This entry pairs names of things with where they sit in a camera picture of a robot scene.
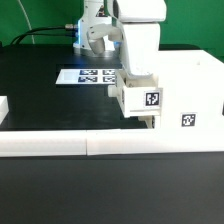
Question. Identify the fiducial marker sheet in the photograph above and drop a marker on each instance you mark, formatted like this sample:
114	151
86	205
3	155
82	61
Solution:
86	76

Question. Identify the white drawer cabinet box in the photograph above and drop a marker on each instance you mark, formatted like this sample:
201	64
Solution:
192	83

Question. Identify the white front drawer tray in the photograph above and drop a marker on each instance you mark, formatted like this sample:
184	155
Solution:
3	108

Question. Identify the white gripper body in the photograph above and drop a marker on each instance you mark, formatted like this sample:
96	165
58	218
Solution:
139	48

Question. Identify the white foam front barrier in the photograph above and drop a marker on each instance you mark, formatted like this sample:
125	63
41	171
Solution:
109	142

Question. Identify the white drawer tray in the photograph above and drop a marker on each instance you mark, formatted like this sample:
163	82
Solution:
3	108
137	97

